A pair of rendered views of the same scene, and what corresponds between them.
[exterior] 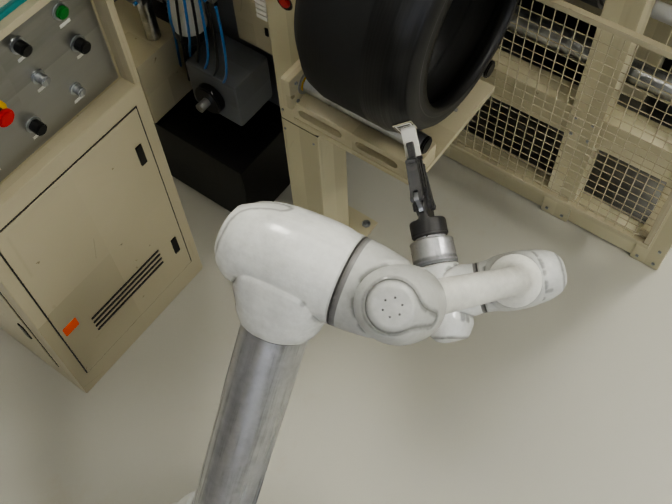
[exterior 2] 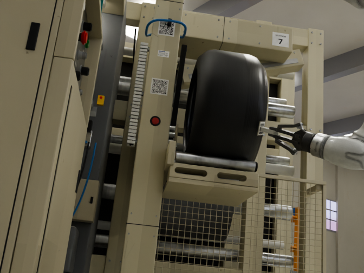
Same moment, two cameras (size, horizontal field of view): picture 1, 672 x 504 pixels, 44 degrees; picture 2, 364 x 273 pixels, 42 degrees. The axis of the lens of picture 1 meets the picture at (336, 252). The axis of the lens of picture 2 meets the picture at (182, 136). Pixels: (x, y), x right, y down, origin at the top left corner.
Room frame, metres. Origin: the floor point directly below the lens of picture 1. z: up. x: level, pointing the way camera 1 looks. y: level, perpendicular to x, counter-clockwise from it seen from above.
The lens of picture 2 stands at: (0.06, 1.33, 0.39)
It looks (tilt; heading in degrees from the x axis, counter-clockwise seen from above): 18 degrees up; 315
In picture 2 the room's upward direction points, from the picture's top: 6 degrees clockwise
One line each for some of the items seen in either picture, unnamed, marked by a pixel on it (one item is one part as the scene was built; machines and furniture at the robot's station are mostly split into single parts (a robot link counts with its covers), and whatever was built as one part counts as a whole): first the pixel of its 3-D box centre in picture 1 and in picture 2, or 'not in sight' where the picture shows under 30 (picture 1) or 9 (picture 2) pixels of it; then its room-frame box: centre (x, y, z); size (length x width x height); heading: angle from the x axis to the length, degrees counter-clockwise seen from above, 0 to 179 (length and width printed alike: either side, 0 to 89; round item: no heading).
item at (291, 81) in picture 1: (336, 44); (167, 164); (1.51, -0.03, 0.90); 0.40 x 0.03 x 0.10; 141
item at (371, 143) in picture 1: (362, 129); (212, 177); (1.28, -0.08, 0.83); 0.36 x 0.09 x 0.06; 51
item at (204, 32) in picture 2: not in sight; (232, 42); (1.54, -0.46, 1.71); 0.61 x 0.25 x 0.15; 51
